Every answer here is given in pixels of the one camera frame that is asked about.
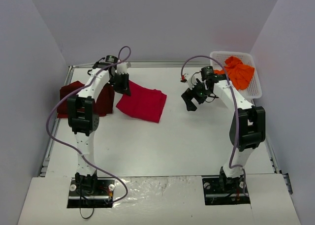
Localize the black loop cable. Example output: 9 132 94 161
78 200 95 220

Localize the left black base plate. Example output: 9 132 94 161
67 178 115 209

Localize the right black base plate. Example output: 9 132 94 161
202 176 251 206

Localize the orange t shirt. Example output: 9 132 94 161
224 56 255 90

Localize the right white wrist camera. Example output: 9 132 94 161
181 73 197 90

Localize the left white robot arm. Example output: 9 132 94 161
67 55 131 194

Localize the bright red t shirt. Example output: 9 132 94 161
116 81 167 123

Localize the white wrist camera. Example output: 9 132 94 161
116 62 131 75
181 73 197 90

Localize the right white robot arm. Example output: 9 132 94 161
181 66 266 192

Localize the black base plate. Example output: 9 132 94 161
202 176 251 206
67 178 115 209

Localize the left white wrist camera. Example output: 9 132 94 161
116 62 131 75

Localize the white plastic basket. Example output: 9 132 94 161
210 51 262 99

